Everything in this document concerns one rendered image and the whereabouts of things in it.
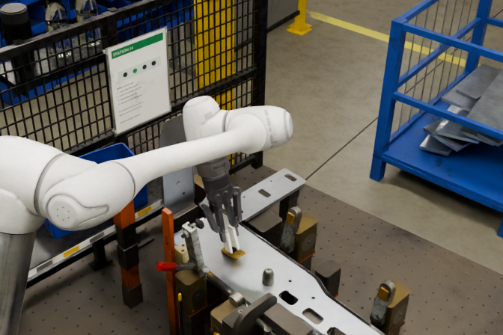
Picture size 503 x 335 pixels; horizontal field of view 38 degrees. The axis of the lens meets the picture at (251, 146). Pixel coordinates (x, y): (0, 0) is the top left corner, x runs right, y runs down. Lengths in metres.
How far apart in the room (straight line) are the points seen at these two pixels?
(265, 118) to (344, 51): 3.56
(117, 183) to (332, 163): 2.80
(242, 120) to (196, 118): 0.14
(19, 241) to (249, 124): 0.61
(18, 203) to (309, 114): 3.26
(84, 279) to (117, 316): 0.20
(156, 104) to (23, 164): 0.98
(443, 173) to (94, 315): 2.15
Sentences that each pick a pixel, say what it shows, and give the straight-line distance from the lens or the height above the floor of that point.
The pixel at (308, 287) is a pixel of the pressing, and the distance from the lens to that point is 2.00.
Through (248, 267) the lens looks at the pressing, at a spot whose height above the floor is 1.00.
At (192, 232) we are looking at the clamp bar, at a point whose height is 1.21.
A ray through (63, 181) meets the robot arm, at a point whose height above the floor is 1.60.
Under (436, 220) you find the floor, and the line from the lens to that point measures 3.86.
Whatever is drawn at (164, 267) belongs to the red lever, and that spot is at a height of 1.14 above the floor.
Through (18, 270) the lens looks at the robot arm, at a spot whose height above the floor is 1.37.
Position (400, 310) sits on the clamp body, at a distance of 1.98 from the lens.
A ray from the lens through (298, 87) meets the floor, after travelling 4.82.
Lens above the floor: 2.43
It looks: 35 degrees down
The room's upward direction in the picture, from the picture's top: 1 degrees clockwise
